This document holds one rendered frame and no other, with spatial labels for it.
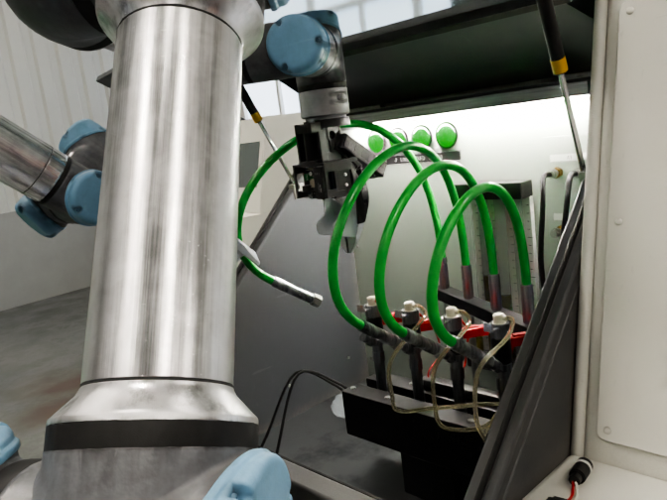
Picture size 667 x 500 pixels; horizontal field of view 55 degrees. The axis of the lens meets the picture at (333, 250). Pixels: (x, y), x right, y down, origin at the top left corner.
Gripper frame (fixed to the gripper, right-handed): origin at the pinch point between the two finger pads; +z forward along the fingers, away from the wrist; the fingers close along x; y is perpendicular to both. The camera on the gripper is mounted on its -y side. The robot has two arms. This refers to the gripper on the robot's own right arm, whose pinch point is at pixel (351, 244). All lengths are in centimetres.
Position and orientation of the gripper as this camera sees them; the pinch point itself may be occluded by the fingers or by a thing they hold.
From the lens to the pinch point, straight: 102.8
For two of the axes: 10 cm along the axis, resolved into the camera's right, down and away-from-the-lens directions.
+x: 6.9, 0.5, -7.2
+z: 1.3, 9.7, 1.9
